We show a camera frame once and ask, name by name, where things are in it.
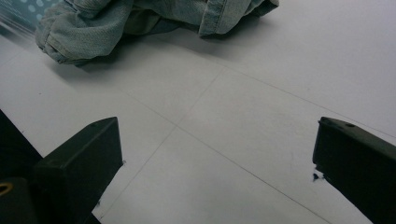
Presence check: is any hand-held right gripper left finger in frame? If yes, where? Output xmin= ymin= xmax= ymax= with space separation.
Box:
xmin=30 ymin=116 xmax=124 ymax=224

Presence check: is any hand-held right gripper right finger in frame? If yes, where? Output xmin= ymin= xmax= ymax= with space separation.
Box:
xmin=312 ymin=116 xmax=396 ymax=224

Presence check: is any faded denim garment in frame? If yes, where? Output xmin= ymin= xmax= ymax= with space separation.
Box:
xmin=35 ymin=0 xmax=280 ymax=66

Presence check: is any teal plastic basket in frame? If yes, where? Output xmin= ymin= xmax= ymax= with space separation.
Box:
xmin=0 ymin=0 xmax=68 ymax=35

